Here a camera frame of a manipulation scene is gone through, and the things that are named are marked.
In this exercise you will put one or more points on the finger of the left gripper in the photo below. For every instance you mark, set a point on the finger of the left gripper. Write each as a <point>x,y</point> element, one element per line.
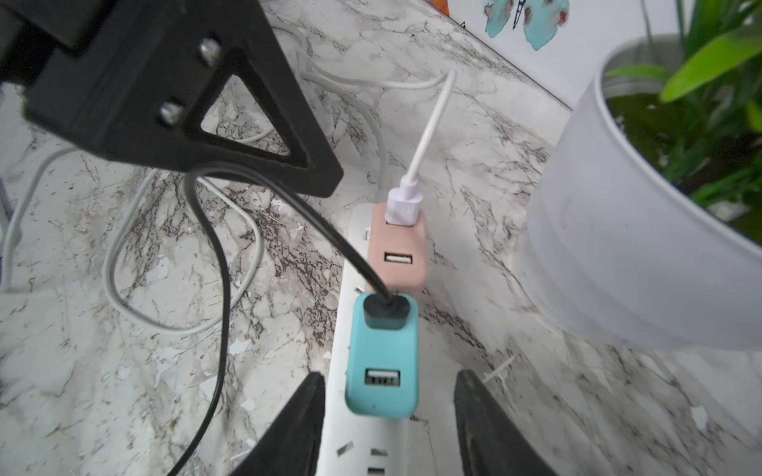
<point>131,82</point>

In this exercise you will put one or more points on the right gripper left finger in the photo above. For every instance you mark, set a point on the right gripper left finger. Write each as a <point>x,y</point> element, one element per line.
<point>291,444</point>

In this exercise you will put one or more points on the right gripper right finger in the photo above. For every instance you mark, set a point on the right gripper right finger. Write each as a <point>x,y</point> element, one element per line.
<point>490,444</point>

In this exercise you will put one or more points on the white power strip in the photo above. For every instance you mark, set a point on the white power strip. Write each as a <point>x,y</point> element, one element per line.
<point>353,444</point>

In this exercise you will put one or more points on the teal USB charger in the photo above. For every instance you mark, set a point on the teal USB charger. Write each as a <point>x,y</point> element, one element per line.
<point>382,377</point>

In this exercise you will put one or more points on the pink USB charger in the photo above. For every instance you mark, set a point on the pink USB charger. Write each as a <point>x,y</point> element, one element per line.
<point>399,253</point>

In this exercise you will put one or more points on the potted artificial plant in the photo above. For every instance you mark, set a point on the potted artificial plant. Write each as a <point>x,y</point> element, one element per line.
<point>645,228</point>

